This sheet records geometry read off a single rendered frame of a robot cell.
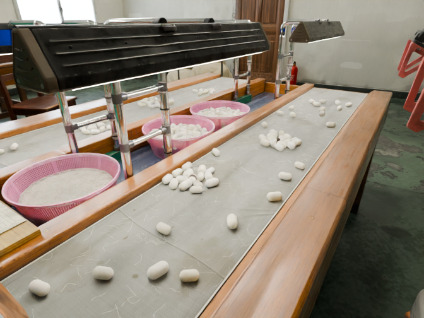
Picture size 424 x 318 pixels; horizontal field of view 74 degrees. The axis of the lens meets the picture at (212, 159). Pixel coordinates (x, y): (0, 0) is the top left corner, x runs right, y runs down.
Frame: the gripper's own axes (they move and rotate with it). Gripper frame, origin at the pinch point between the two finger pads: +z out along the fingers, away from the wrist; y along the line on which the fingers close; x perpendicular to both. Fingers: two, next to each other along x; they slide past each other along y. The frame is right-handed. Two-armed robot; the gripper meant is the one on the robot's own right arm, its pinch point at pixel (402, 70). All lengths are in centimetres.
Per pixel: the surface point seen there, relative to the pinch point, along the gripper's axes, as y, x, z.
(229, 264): 58, -7, 32
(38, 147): 44, -76, 67
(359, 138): -8.7, 5.3, 23.3
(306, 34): -25.3, -30.9, 7.5
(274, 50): -433, -137, 111
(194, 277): 64, -10, 32
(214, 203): 44, -17, 37
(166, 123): 32, -41, 36
